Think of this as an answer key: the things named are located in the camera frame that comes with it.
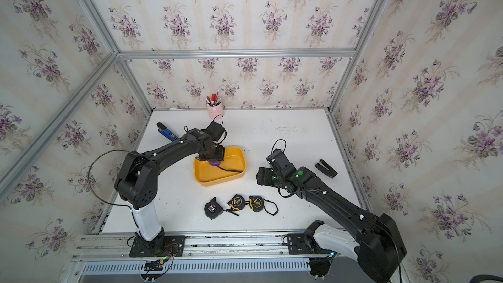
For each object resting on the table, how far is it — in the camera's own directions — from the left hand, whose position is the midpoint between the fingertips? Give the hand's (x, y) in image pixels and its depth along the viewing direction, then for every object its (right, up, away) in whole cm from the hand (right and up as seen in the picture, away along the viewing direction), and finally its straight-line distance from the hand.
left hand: (219, 159), depth 92 cm
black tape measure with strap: (-1, -18, -14) cm, 23 cm away
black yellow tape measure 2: (+9, -17, -12) cm, 23 cm away
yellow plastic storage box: (+7, -4, +3) cm, 8 cm away
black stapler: (+53, -6, 0) cm, 53 cm away
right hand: (+22, -6, -12) cm, 25 cm away
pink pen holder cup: (-5, +25, +18) cm, 31 cm away
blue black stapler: (-33, +13, +15) cm, 38 cm away
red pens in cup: (-7, +31, +19) cm, 37 cm away
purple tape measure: (0, -1, -4) cm, 5 cm away
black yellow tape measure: (+18, -17, -12) cm, 27 cm away
